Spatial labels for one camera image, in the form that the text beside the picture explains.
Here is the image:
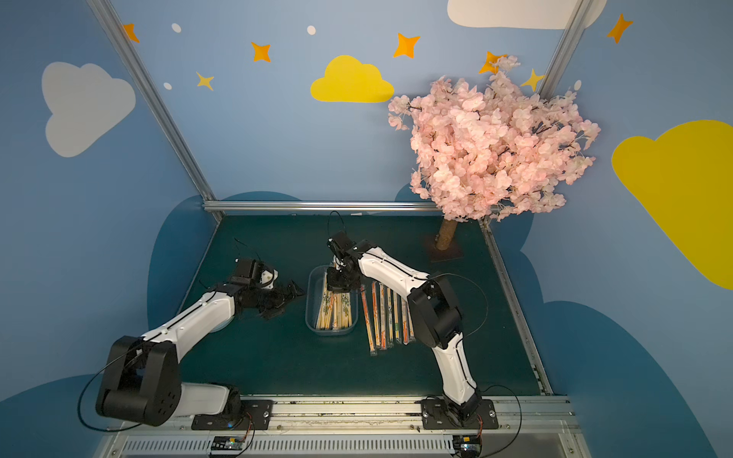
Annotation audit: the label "chopsticks bundle in box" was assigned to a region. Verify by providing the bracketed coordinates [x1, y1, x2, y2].
[315, 275, 354, 333]

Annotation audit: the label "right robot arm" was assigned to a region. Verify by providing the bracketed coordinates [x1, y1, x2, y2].
[326, 231, 482, 423]

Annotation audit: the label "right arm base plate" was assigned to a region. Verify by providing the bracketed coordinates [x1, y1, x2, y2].
[418, 396, 499, 431]

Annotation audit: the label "red striped chopsticks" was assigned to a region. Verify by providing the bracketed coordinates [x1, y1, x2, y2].
[360, 284, 377, 356]

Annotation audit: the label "aluminium rail frame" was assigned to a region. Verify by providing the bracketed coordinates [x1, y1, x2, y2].
[95, 395, 591, 457]

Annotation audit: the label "chopsticks red bamboo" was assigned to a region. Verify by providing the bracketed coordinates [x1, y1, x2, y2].
[391, 291, 402, 344]

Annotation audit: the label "chopsticks red print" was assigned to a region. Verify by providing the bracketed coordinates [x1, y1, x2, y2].
[371, 282, 382, 349]

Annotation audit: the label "chopsticks green label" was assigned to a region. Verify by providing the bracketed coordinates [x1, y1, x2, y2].
[386, 288, 395, 348]

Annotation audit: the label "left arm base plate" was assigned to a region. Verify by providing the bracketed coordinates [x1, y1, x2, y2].
[191, 399, 274, 431]

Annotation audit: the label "pink blossom artificial tree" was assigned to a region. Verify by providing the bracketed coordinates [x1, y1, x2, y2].
[387, 55, 601, 256]

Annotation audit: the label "clear plastic storage box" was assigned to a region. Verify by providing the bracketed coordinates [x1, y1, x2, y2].
[305, 265, 359, 336]

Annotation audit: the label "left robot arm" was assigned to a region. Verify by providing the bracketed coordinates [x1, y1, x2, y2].
[95, 259, 305, 431]

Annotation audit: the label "chopsticks pair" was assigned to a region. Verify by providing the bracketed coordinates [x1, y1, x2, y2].
[400, 297, 410, 345]

